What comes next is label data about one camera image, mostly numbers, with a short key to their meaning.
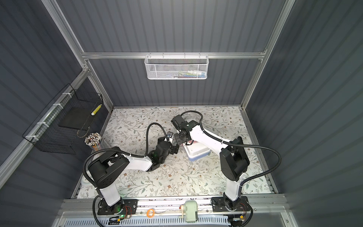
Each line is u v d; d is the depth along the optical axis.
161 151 0.70
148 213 0.72
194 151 0.81
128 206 0.72
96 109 0.81
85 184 0.80
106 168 0.48
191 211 0.68
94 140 0.79
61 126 0.72
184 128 0.63
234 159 0.47
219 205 0.72
